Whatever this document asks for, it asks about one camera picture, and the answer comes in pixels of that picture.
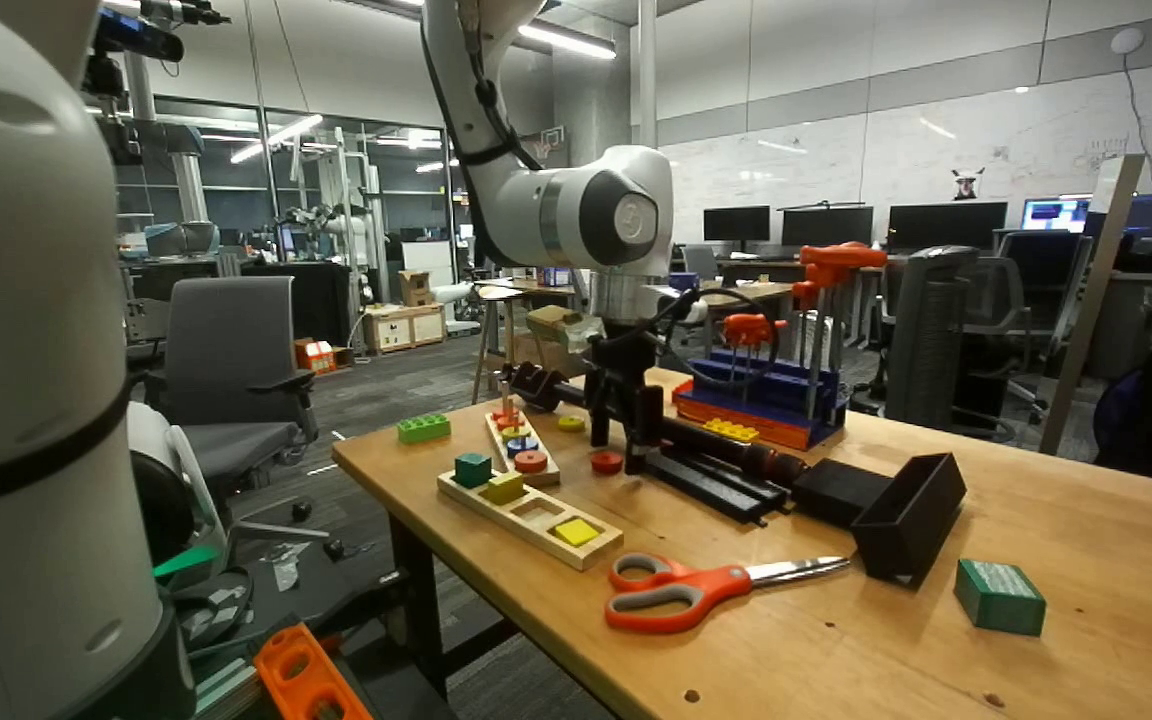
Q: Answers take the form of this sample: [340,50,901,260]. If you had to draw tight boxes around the wooden top desk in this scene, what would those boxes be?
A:
[507,273,802,366]

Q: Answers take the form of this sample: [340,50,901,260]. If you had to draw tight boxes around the black angled block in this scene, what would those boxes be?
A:
[849,448,974,592]

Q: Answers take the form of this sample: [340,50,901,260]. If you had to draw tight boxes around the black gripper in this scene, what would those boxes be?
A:
[584,324,673,461]

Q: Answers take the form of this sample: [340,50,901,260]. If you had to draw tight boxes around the black flat rail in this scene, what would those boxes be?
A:
[634,448,786,527]

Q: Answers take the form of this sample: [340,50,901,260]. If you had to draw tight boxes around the green plastic handle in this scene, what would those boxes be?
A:
[153,542,229,592]

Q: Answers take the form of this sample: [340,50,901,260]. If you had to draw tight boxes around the metal stool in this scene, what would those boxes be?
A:
[469,279,528,404]

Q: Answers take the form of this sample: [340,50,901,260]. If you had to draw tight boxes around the small orange T-handle key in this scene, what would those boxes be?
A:
[717,309,794,404]

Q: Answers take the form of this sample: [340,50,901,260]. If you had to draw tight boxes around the yellow Lego brick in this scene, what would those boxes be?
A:
[695,415,765,448]

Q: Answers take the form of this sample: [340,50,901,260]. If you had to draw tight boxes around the black flat block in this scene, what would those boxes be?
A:
[787,456,891,527]

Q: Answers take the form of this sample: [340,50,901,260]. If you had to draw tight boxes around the green rectangular block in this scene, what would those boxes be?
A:
[951,557,1050,642]

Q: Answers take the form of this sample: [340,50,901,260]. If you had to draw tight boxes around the blue hex key holder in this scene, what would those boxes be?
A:
[673,350,853,456]

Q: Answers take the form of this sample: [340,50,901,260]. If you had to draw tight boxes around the white pole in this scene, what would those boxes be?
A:
[624,0,665,372]

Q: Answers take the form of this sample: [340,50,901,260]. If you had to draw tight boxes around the cardboard box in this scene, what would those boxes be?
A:
[358,300,453,362]

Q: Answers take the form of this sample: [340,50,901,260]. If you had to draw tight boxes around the wooden peg stacking board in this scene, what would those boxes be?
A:
[482,399,564,487]

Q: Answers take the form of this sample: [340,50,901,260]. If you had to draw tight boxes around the teal wooden cube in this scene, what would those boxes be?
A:
[453,448,497,491]

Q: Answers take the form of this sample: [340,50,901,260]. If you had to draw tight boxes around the orange box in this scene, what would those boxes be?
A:
[291,338,345,381]

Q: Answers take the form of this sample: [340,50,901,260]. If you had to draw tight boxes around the ceiling light bar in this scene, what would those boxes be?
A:
[511,17,624,64]

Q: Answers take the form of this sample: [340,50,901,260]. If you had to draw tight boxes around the grey office chair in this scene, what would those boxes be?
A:
[149,273,351,565]

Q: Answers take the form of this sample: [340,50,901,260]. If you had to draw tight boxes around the wooden plank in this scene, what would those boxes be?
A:
[1036,147,1147,461]

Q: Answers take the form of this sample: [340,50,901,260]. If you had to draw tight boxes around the green Duplo brick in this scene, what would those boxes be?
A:
[396,411,457,448]

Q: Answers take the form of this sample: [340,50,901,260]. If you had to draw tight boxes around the black computer monitor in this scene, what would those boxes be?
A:
[700,205,775,250]
[779,205,877,254]
[883,202,1013,256]

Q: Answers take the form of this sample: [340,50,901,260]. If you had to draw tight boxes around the long black handle bar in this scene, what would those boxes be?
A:
[507,355,810,491]

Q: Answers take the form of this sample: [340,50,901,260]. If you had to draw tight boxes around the dark grey upright panel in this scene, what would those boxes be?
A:
[879,244,1027,433]

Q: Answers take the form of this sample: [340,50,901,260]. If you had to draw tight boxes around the orange handled scissors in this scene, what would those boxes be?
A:
[601,550,856,642]

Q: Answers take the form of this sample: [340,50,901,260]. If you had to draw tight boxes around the white rounded housing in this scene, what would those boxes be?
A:
[122,396,231,571]

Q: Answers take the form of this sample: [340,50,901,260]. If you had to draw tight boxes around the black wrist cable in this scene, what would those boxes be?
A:
[650,279,743,352]

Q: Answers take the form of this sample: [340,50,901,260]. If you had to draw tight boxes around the orange plastic crate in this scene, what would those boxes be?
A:
[251,619,378,720]

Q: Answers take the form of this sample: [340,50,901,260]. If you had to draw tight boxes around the large orange T-handle key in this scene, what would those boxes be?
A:
[794,237,891,404]

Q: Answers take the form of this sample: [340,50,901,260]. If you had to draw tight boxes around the wooden shape sorter board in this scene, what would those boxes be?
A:
[436,452,627,577]

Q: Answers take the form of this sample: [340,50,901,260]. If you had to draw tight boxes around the black overhead camera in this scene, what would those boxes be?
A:
[85,0,193,101]

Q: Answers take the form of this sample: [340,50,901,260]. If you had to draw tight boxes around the monitor with blue screen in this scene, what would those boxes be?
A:
[1018,193,1095,241]

